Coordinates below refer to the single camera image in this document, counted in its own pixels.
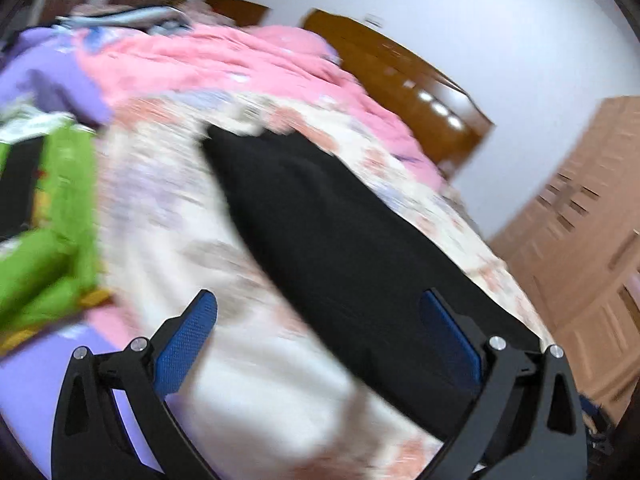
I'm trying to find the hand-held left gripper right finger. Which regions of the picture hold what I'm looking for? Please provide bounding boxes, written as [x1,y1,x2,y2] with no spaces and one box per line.
[419,287,588,480]

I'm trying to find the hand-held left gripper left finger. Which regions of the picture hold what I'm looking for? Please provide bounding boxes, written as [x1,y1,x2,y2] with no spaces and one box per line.
[50,287,221,480]

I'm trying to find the black pants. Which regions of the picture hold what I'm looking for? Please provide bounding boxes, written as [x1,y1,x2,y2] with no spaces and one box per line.
[200,124,543,441]

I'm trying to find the floral bed sheet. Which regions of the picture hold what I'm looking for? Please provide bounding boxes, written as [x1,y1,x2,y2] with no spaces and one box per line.
[95,92,556,480]

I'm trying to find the purple cloth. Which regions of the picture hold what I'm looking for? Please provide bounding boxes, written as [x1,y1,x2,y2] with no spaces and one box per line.
[0,322,171,466]
[0,27,113,128]

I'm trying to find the wooden wardrobe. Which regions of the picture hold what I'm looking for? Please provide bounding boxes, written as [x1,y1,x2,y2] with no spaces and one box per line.
[487,95,640,411]

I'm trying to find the green garment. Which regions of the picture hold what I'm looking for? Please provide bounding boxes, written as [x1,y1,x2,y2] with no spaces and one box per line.
[0,110,108,356]

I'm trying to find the black flat item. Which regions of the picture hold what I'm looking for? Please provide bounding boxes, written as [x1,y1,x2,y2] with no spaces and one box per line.
[0,137,45,241]

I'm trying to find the wooden bed headboard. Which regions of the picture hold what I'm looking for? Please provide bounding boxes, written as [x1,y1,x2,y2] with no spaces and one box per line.
[302,7,496,178]

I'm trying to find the pink quilt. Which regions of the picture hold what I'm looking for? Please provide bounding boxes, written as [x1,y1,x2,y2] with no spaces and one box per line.
[75,22,448,186]

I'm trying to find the striped cloth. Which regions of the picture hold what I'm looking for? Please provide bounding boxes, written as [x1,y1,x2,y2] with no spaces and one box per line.
[57,6,193,33]

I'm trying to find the small wooden headboard panel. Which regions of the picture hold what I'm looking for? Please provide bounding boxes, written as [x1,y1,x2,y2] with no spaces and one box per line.
[204,0,271,28]

